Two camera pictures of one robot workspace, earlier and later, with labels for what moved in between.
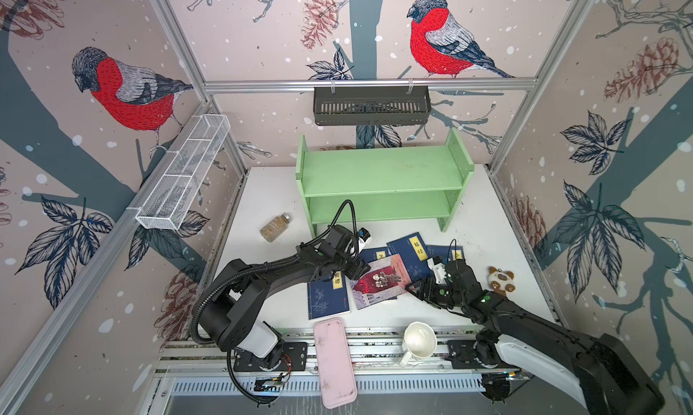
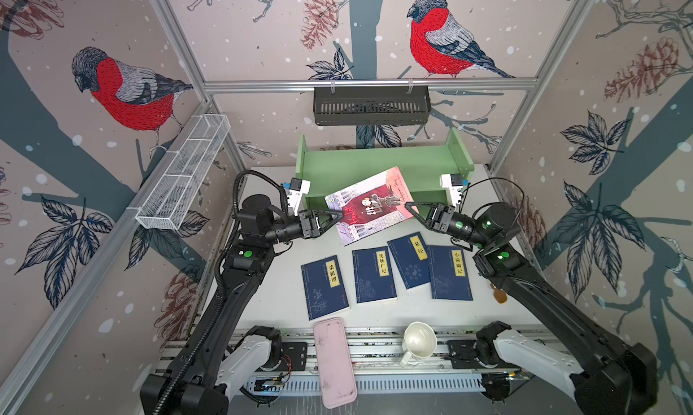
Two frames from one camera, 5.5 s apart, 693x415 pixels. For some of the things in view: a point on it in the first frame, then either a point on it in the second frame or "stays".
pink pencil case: (336, 373) stays
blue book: (328, 296) stays
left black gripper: (358, 269) → (308, 218)
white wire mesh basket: (183, 171) stays
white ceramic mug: (420, 342) stays
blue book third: (413, 255) stays
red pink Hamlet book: (386, 279) → (370, 206)
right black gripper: (419, 289) → (443, 219)
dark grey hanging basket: (371, 107) stays
